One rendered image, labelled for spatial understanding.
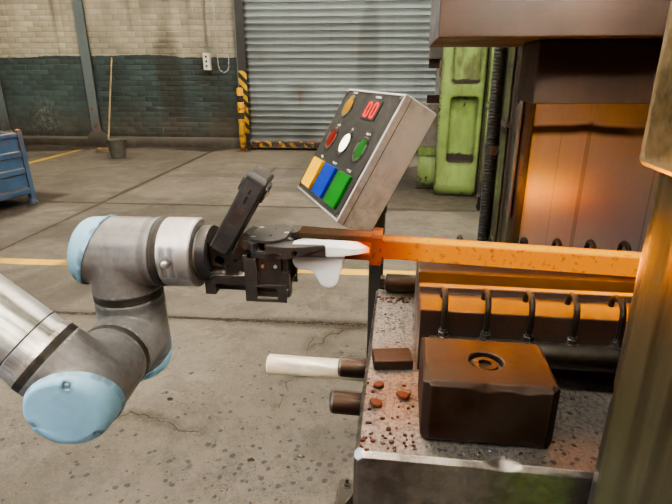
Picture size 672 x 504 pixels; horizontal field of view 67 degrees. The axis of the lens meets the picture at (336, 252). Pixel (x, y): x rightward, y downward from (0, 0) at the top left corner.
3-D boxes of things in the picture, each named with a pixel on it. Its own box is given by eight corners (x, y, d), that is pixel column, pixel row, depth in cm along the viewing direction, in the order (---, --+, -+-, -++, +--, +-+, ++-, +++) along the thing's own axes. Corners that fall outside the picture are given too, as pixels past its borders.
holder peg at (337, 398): (328, 418, 59) (328, 398, 59) (331, 404, 62) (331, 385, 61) (363, 421, 59) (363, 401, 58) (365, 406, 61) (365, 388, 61)
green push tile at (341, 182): (332, 208, 102) (350, 176, 101) (322, 200, 109) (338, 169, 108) (339, 212, 103) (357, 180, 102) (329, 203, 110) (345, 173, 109)
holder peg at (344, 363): (337, 380, 67) (337, 363, 66) (339, 369, 69) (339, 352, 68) (368, 383, 66) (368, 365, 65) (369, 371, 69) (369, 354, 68)
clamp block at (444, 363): (419, 440, 47) (423, 381, 45) (417, 387, 55) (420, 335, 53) (553, 452, 46) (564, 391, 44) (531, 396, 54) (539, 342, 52)
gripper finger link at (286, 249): (330, 250, 63) (263, 247, 64) (330, 237, 62) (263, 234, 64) (323, 263, 59) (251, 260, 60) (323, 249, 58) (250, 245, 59)
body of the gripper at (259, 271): (303, 280, 69) (218, 277, 71) (301, 219, 66) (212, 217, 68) (291, 304, 62) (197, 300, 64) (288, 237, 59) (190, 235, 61)
